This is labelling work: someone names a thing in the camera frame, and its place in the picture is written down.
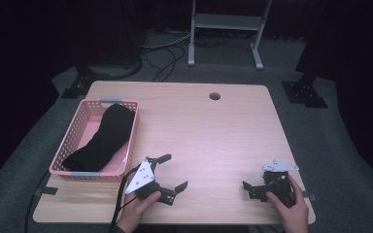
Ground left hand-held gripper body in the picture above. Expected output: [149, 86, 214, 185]
[124, 158, 162, 200]

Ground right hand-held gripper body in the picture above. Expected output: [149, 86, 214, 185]
[261, 158, 300, 209]

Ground black cloth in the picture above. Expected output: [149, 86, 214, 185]
[61, 103, 136, 173]

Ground pink plastic basket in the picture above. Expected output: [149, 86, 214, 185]
[49, 98, 140, 183]

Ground person's left hand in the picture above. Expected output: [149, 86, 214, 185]
[118, 190, 162, 228]

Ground person's right hand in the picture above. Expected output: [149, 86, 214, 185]
[265, 174, 310, 228]

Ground grey tape strip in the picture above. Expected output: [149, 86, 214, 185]
[301, 191, 319, 202]
[33, 186, 59, 197]

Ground black stand base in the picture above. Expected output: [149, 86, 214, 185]
[281, 72, 329, 110]
[59, 62, 111, 100]

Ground white metal stand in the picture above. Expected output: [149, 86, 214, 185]
[187, 0, 273, 71]

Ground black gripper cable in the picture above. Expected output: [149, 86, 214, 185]
[109, 166, 142, 233]

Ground black floor cables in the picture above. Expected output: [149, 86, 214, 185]
[140, 43, 187, 83]

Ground white floor cable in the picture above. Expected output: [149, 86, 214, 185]
[144, 31, 192, 50]

